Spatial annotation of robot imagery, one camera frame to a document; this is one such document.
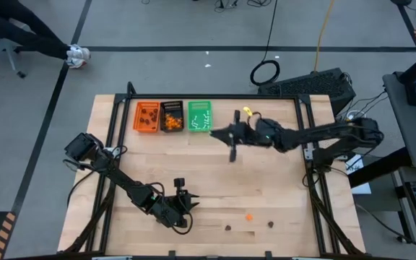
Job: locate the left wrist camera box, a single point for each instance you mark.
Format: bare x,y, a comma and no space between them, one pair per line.
166,213

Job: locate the black desk leg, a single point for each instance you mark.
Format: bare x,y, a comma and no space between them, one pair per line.
377,168

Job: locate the white metal bracket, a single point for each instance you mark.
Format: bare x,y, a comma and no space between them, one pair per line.
108,150

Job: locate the green plastic basket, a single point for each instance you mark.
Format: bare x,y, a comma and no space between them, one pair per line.
199,107

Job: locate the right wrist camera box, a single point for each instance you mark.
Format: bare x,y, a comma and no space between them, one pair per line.
265,131

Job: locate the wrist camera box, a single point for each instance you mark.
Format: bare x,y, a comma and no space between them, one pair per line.
265,131
166,213

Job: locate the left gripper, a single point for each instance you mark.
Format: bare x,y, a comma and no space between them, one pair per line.
181,206

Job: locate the black rounded frame bracket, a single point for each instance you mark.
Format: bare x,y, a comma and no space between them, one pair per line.
172,254
268,254
131,89

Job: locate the black computer tower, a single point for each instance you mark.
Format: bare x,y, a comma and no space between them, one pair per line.
309,86

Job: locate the black plastic basket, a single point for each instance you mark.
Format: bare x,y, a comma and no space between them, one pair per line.
172,106

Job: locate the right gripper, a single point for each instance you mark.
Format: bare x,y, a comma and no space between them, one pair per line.
242,134

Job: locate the black diagonal frame brace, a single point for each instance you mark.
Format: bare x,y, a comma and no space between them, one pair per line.
334,221
89,220

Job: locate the white paper sheet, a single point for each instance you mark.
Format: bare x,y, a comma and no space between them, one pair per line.
361,184

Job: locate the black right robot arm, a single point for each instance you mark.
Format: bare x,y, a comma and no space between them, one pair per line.
323,135

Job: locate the orange plastic basket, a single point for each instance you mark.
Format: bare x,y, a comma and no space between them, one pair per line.
146,124

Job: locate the grey office chair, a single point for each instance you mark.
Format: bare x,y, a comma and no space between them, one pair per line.
5,54

